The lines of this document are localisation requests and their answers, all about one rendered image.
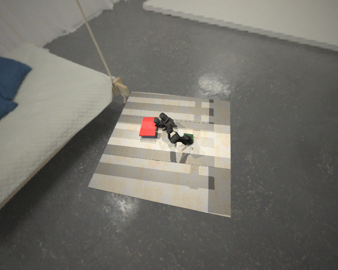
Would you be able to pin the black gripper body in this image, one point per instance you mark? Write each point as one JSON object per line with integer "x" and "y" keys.
{"x": 156, "y": 121}

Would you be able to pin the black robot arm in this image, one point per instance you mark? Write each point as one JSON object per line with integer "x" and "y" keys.
{"x": 168, "y": 122}

